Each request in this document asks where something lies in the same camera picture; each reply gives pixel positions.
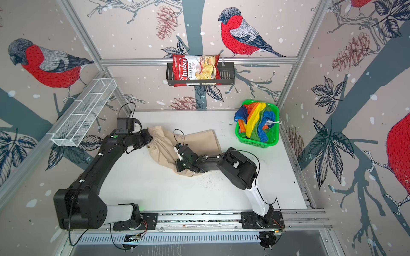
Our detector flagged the beige drawstring shorts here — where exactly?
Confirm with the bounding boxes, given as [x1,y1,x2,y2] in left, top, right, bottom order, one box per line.
[146,126,223,177]

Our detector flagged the green plastic basket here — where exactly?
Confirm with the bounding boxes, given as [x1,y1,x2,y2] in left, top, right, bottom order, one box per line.
[234,99,281,148]

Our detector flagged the rainbow coloured shorts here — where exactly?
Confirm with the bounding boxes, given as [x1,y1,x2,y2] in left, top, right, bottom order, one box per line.
[233,101,283,143]

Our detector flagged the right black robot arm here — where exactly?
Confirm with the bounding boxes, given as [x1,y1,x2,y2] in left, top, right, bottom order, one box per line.
[175,144,280,229]

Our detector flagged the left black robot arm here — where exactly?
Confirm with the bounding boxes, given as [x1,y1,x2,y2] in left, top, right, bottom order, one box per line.
[53,129,153,230]

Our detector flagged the red cassava chips bag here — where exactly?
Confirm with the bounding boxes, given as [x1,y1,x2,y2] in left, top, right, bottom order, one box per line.
[172,54,221,87]

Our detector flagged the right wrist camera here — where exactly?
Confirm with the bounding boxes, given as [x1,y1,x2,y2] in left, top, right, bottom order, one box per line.
[174,144,183,161]

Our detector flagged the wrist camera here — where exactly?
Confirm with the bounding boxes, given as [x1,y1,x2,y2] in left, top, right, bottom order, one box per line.
[174,144,183,161]
[115,117,142,134]

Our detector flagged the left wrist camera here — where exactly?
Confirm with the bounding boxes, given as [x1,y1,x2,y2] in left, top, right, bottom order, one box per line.
[115,117,142,134]

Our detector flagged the white wire mesh shelf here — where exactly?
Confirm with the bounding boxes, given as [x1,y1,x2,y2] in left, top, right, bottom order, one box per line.
[46,78,117,147]

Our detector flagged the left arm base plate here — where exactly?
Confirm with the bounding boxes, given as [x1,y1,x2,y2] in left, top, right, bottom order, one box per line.
[112,212,159,231]

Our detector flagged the white vented cable duct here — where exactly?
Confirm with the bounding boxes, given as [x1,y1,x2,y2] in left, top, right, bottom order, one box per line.
[79,231,261,245]

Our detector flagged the black wire wall basket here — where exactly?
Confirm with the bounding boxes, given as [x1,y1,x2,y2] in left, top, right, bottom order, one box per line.
[165,62,236,87]

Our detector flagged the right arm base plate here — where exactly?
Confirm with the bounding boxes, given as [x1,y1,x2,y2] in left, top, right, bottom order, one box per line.
[239,211,285,230]

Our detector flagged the aluminium mounting rail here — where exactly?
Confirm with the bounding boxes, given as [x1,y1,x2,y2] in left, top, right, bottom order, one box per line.
[65,208,334,234]

